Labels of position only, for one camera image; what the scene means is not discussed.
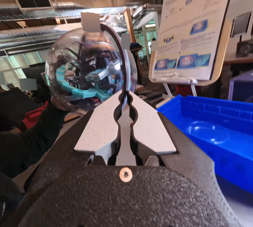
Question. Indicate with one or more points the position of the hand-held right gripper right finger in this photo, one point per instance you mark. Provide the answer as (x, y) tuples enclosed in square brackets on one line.
[(154, 132)]

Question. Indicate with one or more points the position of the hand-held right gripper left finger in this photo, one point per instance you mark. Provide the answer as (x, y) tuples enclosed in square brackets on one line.
[(99, 132)]

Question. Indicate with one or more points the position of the clear maze ball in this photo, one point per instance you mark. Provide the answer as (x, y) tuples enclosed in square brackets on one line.
[(89, 69)]

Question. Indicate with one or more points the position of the person's left forearm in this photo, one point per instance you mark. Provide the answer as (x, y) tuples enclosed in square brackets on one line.
[(27, 140)]

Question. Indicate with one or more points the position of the maze ball box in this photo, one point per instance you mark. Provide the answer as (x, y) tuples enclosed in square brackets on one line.
[(241, 86)]

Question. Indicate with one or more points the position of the person's left hand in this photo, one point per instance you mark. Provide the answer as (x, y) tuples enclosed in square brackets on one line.
[(59, 106)]

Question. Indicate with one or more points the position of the blue plastic tray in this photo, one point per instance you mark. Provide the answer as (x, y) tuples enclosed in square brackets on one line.
[(217, 132)]

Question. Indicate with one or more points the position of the red carry bag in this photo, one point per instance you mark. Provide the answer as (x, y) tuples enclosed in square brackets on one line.
[(33, 116)]

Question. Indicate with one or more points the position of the instruction sheet board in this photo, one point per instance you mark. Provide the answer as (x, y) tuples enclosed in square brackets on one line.
[(193, 29)]

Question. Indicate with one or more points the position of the person's black clothing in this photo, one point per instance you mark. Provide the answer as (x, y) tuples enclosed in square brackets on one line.
[(8, 195)]

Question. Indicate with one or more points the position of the ceiling air vent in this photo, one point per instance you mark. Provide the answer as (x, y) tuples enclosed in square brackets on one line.
[(33, 1)]

